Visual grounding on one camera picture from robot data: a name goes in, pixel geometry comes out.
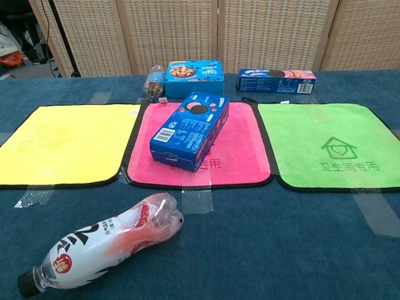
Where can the blue Oreo cookie box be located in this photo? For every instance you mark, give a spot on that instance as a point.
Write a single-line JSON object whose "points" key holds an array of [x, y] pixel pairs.
{"points": [[187, 134]]}

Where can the blue chocolate chip cookie box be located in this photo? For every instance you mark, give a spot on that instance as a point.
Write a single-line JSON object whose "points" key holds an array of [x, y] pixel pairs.
{"points": [[187, 86]]}

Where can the long blue pink Oreo box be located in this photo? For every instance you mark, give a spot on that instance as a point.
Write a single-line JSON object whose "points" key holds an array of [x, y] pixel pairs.
{"points": [[272, 84]]}

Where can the pink cloth mat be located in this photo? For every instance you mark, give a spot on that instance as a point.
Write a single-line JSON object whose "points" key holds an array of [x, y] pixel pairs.
{"points": [[242, 147]]}

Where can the clear tape strip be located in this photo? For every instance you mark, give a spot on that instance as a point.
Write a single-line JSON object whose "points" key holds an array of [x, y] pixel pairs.
{"points": [[197, 200], [123, 178], [375, 212], [34, 196], [307, 99], [100, 98]]}

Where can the clear jar of biscuit sticks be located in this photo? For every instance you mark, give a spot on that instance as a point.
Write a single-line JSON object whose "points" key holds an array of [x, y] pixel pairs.
{"points": [[153, 82]]}

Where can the green cloth mat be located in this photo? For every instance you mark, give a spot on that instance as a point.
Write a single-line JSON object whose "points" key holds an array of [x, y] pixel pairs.
{"points": [[312, 128]]}

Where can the wicker folding screen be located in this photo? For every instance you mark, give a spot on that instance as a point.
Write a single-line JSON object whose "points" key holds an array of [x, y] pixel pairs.
{"points": [[250, 34]]}

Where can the yellow cloth mat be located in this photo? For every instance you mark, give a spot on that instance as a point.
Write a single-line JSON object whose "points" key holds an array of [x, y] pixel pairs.
{"points": [[62, 147]]}

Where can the clear plastic drink bottle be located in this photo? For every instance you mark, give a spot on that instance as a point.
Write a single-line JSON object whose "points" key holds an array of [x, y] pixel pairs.
{"points": [[93, 247]]}

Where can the black tripod stand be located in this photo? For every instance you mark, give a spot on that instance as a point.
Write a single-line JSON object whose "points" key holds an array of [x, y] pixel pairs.
{"points": [[64, 40]]}

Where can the orange plastic bag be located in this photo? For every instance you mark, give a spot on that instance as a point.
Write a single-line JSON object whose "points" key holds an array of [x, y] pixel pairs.
{"points": [[11, 58]]}

